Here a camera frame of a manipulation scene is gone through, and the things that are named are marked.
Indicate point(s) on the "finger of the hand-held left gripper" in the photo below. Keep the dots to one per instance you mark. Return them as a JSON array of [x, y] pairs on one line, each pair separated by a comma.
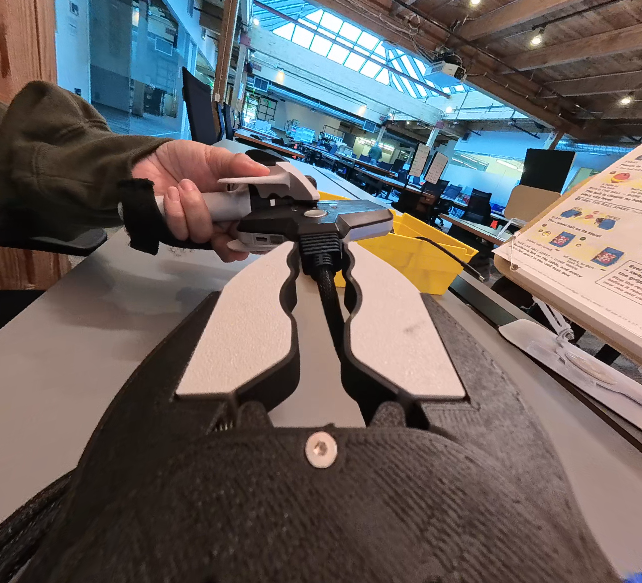
[[301, 183], [248, 178]]

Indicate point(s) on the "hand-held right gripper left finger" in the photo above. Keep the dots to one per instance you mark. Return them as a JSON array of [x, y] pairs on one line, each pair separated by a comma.
[[240, 332]]

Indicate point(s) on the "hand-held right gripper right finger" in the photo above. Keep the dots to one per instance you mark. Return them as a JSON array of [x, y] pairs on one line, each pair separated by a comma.
[[401, 342]]

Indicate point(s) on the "person's left forearm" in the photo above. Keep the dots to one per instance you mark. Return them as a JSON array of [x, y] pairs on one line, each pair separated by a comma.
[[50, 167]]

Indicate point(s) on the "grey desk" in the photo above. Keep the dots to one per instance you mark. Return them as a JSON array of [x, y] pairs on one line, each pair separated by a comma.
[[100, 342]]

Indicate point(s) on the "person's left hand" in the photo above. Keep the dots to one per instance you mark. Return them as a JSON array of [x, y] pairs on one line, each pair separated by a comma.
[[185, 162]]

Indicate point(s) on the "long wooden workbench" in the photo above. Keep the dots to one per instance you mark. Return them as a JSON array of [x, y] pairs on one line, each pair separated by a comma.
[[271, 142]]

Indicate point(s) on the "yellow plastic bin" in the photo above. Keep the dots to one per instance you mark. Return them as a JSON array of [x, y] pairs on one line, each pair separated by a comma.
[[431, 262]]

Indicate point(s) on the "black office chair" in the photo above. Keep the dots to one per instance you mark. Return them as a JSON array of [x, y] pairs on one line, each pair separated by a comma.
[[476, 209], [198, 106]]

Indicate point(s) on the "white sheet on stand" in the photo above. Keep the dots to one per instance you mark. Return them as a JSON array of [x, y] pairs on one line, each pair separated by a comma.
[[437, 168], [420, 160]]

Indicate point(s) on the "black chair armrest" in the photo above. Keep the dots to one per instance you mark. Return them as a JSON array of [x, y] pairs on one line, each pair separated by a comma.
[[70, 243]]

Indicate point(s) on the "instruction sheet on stand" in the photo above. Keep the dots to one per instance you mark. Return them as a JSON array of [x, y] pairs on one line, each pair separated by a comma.
[[577, 325]]

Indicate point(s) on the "ceiling projector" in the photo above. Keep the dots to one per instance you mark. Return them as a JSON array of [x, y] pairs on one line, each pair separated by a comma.
[[444, 70]]

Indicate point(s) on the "cardboard divider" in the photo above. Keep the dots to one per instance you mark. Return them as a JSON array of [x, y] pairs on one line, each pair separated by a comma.
[[531, 202]]

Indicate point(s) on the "black panel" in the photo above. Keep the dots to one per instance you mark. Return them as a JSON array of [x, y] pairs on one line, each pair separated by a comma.
[[546, 170]]

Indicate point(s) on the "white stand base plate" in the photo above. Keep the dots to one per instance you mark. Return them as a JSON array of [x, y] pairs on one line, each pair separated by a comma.
[[531, 342]]

